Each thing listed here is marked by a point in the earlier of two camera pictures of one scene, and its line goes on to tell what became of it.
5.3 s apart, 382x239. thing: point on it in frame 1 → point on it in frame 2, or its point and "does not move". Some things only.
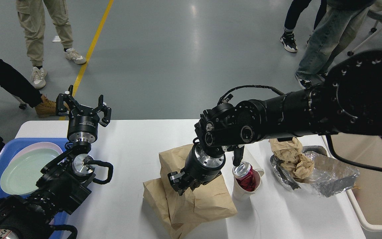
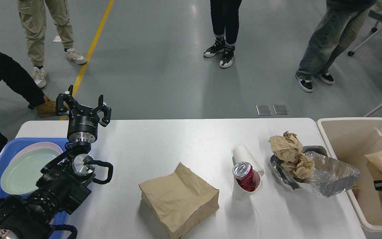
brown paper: (287, 151) does not move
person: (287, 38) → (224, 15)
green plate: (20, 175) does not move
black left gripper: (83, 120) does not move
